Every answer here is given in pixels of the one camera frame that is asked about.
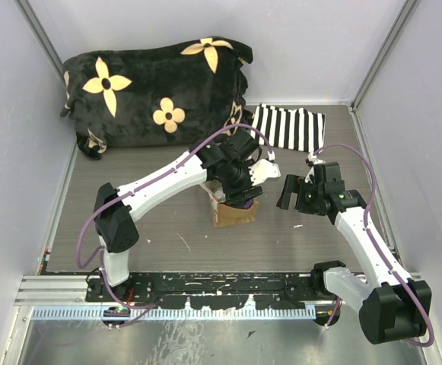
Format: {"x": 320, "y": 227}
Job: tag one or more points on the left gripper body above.
{"x": 236, "y": 186}

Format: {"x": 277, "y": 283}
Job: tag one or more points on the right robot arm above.
{"x": 391, "y": 305}

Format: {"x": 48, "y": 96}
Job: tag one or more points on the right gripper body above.
{"x": 308, "y": 200}

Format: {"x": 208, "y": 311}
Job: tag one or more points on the cat print canvas bag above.
{"x": 224, "y": 215}

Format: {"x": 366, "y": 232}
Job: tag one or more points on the black floral plush blanket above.
{"x": 177, "y": 94}

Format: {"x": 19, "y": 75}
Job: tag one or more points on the red soda can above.
{"x": 220, "y": 195}

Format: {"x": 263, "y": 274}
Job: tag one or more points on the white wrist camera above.
{"x": 264, "y": 169}
{"x": 311, "y": 161}

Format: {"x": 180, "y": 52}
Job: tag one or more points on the aluminium rail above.
{"x": 51, "y": 289}

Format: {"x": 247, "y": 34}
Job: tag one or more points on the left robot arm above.
{"x": 228, "y": 163}

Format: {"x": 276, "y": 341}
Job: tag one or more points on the black white striped cloth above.
{"x": 291, "y": 129}

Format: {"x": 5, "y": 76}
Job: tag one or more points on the purple soda can front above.
{"x": 248, "y": 204}

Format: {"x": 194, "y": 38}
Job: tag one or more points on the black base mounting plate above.
{"x": 212, "y": 290}

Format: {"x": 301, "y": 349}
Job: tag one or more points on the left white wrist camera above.
{"x": 264, "y": 169}

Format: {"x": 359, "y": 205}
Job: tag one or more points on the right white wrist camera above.
{"x": 311, "y": 161}

